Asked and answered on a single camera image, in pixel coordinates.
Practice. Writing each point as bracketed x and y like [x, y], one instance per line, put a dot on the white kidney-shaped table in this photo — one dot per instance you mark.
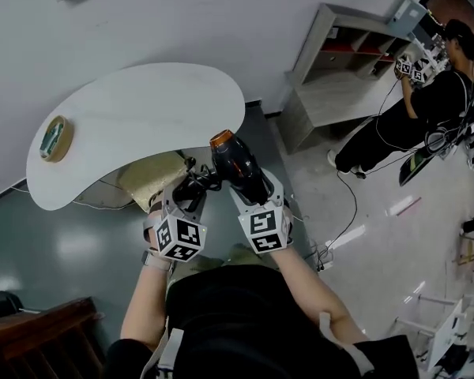
[142, 109]

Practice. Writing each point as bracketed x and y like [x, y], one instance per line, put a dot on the person's right forearm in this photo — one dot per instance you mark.
[312, 290]

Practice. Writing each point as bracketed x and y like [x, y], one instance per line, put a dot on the brown wooden furniture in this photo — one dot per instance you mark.
[35, 338]

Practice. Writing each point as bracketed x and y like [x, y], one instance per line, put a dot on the black orange hair dryer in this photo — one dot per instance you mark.
[237, 164]

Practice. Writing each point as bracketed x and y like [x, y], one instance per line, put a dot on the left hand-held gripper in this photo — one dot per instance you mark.
[181, 235]

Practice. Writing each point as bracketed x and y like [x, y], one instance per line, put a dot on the black bag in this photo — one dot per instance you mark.
[0, 304]

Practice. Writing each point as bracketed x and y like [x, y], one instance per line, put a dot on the grey wooden shelf cabinet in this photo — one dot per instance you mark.
[339, 77]

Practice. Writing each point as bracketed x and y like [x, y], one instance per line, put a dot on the person's olive trousers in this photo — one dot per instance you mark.
[205, 267]

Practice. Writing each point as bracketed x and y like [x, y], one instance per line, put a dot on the person's right hand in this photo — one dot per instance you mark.
[288, 227]

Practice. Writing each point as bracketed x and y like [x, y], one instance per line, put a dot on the round wooden box green contents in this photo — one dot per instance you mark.
[55, 138]

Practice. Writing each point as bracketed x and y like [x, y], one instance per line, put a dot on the black green board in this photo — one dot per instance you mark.
[416, 166]

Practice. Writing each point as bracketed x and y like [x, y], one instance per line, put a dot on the person's black shirt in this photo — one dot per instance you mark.
[253, 330]

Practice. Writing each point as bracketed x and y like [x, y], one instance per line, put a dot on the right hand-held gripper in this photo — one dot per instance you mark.
[264, 229]

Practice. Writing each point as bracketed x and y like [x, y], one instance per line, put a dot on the white power strip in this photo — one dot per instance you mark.
[324, 266]

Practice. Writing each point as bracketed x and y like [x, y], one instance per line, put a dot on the white metal rack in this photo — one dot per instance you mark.
[446, 326]

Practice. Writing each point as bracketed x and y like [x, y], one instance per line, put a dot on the grey file box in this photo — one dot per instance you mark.
[407, 10]

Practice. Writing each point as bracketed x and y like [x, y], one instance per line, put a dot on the person's left forearm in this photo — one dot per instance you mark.
[146, 302]

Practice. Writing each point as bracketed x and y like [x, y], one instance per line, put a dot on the pink floor strip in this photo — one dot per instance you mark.
[405, 206]

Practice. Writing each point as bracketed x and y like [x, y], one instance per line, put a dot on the person's left hand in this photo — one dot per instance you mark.
[150, 233]

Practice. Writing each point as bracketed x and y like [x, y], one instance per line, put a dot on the beige wrist band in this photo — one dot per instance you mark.
[156, 261]

